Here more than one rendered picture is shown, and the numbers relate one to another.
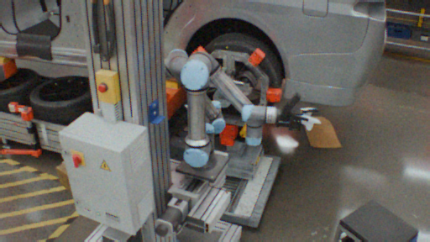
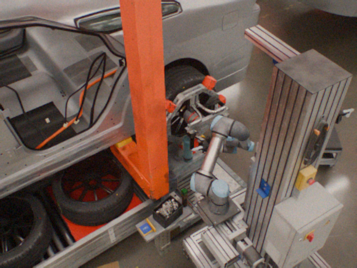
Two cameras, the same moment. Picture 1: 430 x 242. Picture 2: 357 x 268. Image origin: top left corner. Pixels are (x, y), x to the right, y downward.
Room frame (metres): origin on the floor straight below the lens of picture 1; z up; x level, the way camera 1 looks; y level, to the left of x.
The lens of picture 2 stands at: (1.33, 1.93, 3.11)
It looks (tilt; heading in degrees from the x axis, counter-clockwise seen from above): 46 degrees down; 306
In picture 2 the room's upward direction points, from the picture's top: 1 degrees counter-clockwise
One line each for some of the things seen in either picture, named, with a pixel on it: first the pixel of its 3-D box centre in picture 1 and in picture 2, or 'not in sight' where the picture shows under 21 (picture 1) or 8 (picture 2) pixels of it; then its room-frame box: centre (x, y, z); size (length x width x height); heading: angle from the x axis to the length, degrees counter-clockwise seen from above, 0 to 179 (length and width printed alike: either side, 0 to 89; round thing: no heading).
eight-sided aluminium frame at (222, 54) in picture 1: (229, 88); (191, 115); (2.66, -0.10, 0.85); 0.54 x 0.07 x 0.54; 71
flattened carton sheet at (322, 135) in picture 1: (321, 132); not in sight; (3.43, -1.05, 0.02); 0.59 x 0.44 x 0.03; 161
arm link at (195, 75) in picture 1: (196, 113); not in sight; (1.69, 0.08, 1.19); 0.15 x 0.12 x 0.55; 171
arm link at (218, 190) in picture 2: not in sight; (219, 191); (2.02, 0.52, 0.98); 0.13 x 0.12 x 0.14; 9
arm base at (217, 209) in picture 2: not in sight; (219, 201); (2.02, 0.52, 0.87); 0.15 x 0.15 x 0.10
